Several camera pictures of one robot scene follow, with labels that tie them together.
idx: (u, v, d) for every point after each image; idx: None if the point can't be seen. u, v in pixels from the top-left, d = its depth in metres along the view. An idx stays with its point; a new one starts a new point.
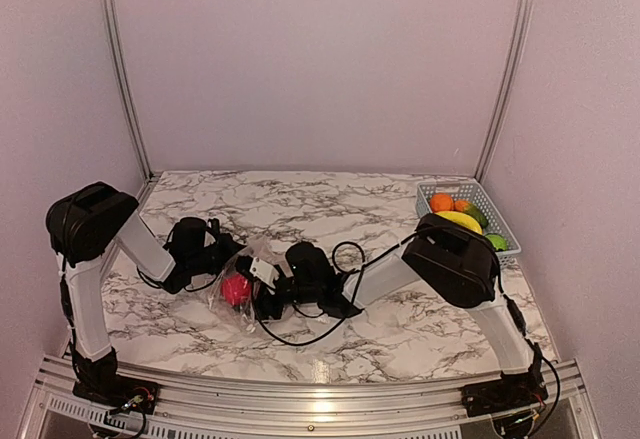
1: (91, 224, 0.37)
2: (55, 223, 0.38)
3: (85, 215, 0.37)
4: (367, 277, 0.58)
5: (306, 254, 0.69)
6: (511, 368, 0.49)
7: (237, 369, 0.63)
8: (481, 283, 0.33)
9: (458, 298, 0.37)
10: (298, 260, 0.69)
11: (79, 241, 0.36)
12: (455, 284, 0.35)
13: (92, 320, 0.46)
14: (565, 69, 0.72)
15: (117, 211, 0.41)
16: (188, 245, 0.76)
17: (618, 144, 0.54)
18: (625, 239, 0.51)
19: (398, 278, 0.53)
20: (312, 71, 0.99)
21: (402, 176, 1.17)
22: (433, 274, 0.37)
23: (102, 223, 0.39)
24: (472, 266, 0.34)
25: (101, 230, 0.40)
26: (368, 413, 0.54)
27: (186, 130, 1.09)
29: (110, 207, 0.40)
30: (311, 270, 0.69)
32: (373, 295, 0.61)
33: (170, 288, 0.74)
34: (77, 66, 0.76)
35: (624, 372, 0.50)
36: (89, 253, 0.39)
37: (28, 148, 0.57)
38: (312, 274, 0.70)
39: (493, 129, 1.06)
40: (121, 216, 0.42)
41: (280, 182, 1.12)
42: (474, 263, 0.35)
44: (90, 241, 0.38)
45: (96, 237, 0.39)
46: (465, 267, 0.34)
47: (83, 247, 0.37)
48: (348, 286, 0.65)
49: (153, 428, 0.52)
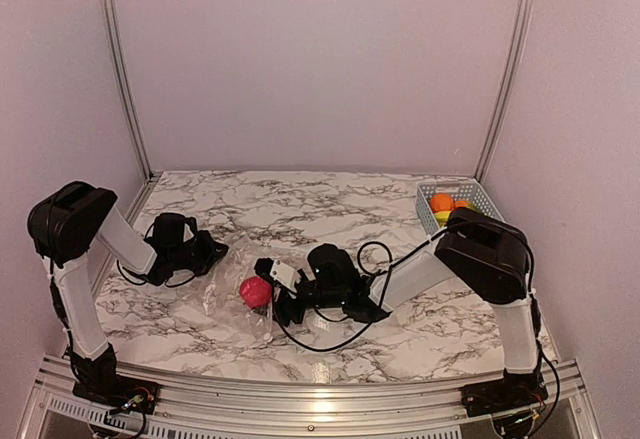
1: (74, 222, 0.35)
2: (33, 225, 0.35)
3: (67, 214, 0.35)
4: (394, 277, 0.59)
5: (332, 256, 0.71)
6: (517, 368, 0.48)
7: (237, 369, 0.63)
8: (517, 275, 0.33)
9: (488, 292, 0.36)
10: (320, 262, 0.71)
11: (64, 241, 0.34)
12: (490, 278, 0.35)
13: (87, 320, 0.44)
14: (565, 69, 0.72)
15: (97, 207, 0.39)
16: (168, 238, 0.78)
17: (618, 144, 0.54)
18: (625, 239, 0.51)
19: (424, 278, 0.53)
20: (312, 71, 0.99)
21: (402, 176, 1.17)
22: (467, 269, 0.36)
23: (84, 220, 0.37)
24: (506, 260, 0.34)
25: (84, 228, 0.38)
26: (368, 413, 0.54)
27: (186, 129, 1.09)
29: (91, 204, 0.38)
30: (335, 272, 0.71)
32: (401, 297, 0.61)
33: (154, 281, 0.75)
34: (77, 67, 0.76)
35: (624, 371, 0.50)
36: (74, 252, 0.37)
37: (28, 148, 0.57)
38: (336, 276, 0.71)
39: (493, 129, 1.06)
40: (102, 214, 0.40)
41: (280, 182, 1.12)
42: (507, 257, 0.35)
44: (73, 241, 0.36)
45: (79, 235, 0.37)
46: (500, 260, 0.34)
47: (68, 246, 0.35)
48: (375, 289, 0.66)
49: (153, 428, 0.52)
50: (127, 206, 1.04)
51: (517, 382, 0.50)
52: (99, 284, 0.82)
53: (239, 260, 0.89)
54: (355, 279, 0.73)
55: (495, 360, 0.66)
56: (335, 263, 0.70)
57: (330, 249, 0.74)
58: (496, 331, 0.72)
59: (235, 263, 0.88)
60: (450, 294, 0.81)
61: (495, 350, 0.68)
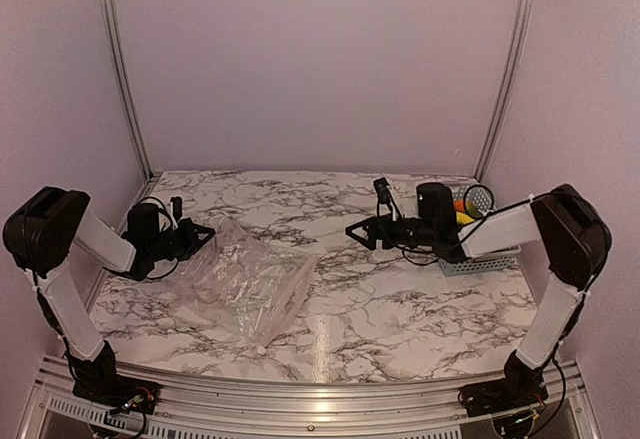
1: (50, 230, 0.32)
2: (5, 236, 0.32)
3: (43, 220, 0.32)
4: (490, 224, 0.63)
5: (437, 188, 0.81)
6: (525, 354, 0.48)
7: (236, 369, 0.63)
8: (591, 262, 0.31)
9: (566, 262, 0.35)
10: (426, 189, 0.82)
11: (43, 251, 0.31)
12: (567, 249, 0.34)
13: (77, 325, 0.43)
14: (566, 68, 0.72)
15: (69, 211, 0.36)
16: (144, 229, 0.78)
17: (618, 142, 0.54)
18: (628, 237, 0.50)
19: (515, 231, 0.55)
20: (312, 69, 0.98)
21: (402, 176, 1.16)
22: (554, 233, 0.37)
23: (60, 227, 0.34)
24: (595, 246, 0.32)
25: (60, 236, 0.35)
26: (366, 412, 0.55)
27: (186, 129, 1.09)
29: (64, 210, 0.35)
30: (433, 205, 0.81)
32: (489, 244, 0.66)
33: (137, 274, 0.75)
34: (78, 69, 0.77)
35: (625, 372, 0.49)
36: (53, 260, 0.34)
37: (28, 148, 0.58)
38: (433, 207, 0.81)
39: (493, 129, 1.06)
40: (74, 218, 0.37)
41: (280, 182, 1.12)
42: (597, 240, 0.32)
44: (52, 249, 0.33)
45: (56, 243, 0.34)
46: (584, 237, 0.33)
47: (48, 255, 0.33)
48: (466, 230, 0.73)
49: (153, 428, 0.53)
50: (126, 206, 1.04)
51: (512, 373, 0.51)
52: (99, 284, 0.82)
53: (239, 260, 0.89)
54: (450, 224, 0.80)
55: (495, 360, 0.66)
56: (433, 196, 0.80)
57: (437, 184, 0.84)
58: (496, 331, 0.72)
59: (235, 263, 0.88)
60: (450, 294, 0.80)
61: (495, 350, 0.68)
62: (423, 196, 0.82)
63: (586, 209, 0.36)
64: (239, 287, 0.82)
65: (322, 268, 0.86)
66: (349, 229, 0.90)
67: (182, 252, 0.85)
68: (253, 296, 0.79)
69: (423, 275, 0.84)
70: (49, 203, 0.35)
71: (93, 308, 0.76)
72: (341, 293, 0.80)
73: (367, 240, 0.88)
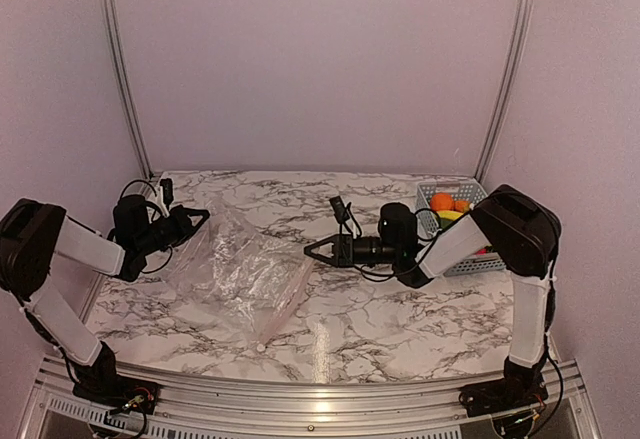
1: (26, 254, 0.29)
2: None
3: (19, 244, 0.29)
4: (442, 240, 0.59)
5: (402, 215, 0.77)
6: (518, 356, 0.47)
7: (236, 369, 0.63)
8: (541, 252, 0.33)
9: (511, 255, 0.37)
10: (391, 217, 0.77)
11: (20, 277, 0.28)
12: (515, 244, 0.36)
13: (71, 335, 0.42)
14: (566, 67, 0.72)
15: (45, 231, 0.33)
16: (132, 228, 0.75)
17: (618, 142, 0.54)
18: (628, 237, 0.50)
19: (465, 242, 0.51)
20: (312, 68, 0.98)
21: (402, 176, 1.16)
22: (496, 231, 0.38)
23: (35, 248, 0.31)
24: (536, 233, 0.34)
25: (38, 259, 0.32)
26: (367, 413, 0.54)
27: (186, 129, 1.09)
29: (40, 231, 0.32)
30: (399, 230, 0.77)
32: (439, 265, 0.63)
33: (128, 275, 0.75)
34: (78, 69, 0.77)
35: (625, 372, 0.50)
36: (33, 284, 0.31)
37: (27, 148, 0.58)
38: (398, 233, 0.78)
39: (493, 129, 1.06)
40: (49, 235, 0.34)
41: (280, 182, 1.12)
42: (540, 231, 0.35)
44: (30, 274, 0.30)
45: (34, 265, 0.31)
46: (529, 230, 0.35)
47: (26, 281, 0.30)
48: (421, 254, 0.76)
49: (153, 428, 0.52)
50: None
51: (512, 374, 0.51)
52: (99, 284, 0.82)
53: (238, 260, 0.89)
54: (412, 244, 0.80)
55: (495, 360, 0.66)
56: (397, 224, 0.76)
57: (404, 208, 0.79)
58: (496, 331, 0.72)
59: (235, 263, 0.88)
60: (450, 294, 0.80)
61: (495, 350, 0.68)
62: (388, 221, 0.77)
63: (526, 202, 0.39)
64: (239, 286, 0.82)
65: (321, 268, 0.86)
66: (309, 248, 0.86)
67: (175, 241, 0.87)
68: (253, 296, 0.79)
69: None
70: (21, 223, 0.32)
71: (93, 309, 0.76)
72: (341, 293, 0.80)
73: (332, 259, 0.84)
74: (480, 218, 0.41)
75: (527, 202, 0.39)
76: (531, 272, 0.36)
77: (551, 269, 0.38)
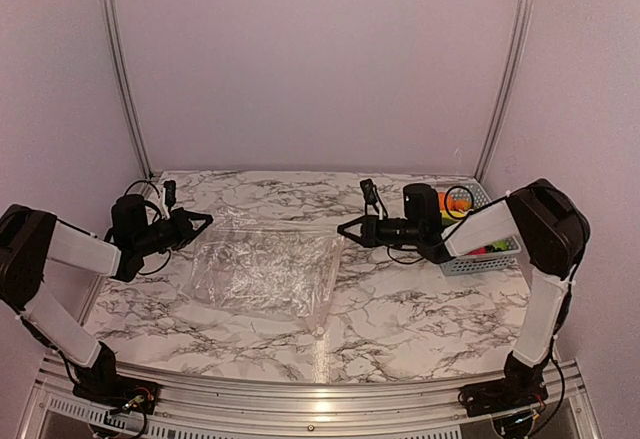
1: (18, 265, 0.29)
2: None
3: (10, 255, 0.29)
4: (469, 222, 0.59)
5: (422, 190, 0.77)
6: (522, 353, 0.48)
7: (236, 369, 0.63)
8: (569, 252, 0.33)
9: (539, 251, 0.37)
10: (413, 193, 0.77)
11: (13, 287, 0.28)
12: (545, 241, 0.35)
13: (70, 338, 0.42)
14: (566, 67, 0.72)
15: (37, 238, 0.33)
16: (131, 226, 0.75)
17: (618, 141, 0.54)
18: (628, 236, 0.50)
19: (495, 228, 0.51)
20: (312, 67, 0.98)
21: (402, 176, 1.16)
22: (529, 224, 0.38)
23: (28, 257, 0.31)
24: (569, 233, 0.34)
25: (31, 267, 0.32)
26: (366, 412, 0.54)
27: (186, 129, 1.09)
29: (31, 239, 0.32)
30: (421, 206, 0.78)
32: (465, 245, 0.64)
33: (124, 275, 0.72)
34: (77, 69, 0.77)
35: (624, 371, 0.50)
36: (28, 292, 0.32)
37: (27, 148, 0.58)
38: (421, 209, 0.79)
39: (493, 129, 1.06)
40: (42, 242, 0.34)
41: (280, 182, 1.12)
42: (572, 232, 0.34)
44: (23, 284, 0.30)
45: (27, 274, 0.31)
46: (561, 229, 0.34)
47: (19, 290, 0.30)
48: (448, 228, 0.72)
49: (153, 428, 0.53)
50: None
51: (512, 372, 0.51)
52: (98, 284, 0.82)
53: (239, 260, 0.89)
54: (435, 221, 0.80)
55: (495, 360, 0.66)
56: (420, 198, 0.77)
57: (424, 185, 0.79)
58: (496, 331, 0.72)
59: (236, 263, 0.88)
60: (450, 294, 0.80)
61: (495, 350, 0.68)
62: (411, 197, 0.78)
63: (562, 202, 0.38)
64: (240, 286, 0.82)
65: (322, 268, 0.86)
66: (342, 227, 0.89)
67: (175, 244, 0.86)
68: (253, 296, 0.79)
69: (423, 275, 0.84)
70: (11, 233, 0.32)
71: (93, 308, 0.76)
72: (341, 293, 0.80)
73: (362, 240, 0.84)
74: (516, 209, 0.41)
75: (566, 202, 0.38)
76: (554, 270, 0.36)
77: (573, 273, 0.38)
